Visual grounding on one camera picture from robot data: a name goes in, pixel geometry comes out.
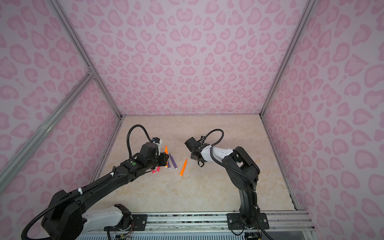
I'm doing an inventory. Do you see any orange marker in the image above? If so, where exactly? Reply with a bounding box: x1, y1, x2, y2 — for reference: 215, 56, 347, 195
180, 159, 188, 177
165, 145, 169, 168

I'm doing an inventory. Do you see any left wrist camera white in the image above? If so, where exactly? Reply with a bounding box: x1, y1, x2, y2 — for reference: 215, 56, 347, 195
151, 137, 163, 150

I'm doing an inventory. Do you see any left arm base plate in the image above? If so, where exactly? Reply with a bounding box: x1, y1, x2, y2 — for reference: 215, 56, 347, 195
104, 214, 148, 232

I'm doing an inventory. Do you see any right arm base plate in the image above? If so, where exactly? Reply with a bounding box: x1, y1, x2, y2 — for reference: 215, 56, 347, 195
226, 213, 270, 230

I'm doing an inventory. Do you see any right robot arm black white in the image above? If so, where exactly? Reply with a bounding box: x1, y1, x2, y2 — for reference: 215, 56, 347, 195
185, 137, 261, 229

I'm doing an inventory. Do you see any purple marker right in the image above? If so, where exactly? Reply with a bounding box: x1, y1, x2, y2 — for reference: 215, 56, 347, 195
169, 154, 178, 169

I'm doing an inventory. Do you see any diagonal aluminium frame bar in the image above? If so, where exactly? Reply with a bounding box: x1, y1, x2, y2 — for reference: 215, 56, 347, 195
1, 71, 94, 193

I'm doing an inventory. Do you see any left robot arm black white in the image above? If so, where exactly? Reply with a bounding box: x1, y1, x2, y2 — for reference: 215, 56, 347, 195
41, 143, 169, 240

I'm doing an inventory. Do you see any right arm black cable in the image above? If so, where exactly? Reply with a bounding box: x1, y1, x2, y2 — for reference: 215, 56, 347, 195
201, 128, 275, 240

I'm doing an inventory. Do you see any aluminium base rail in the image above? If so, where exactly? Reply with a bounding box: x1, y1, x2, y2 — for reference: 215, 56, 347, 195
74, 211, 316, 240

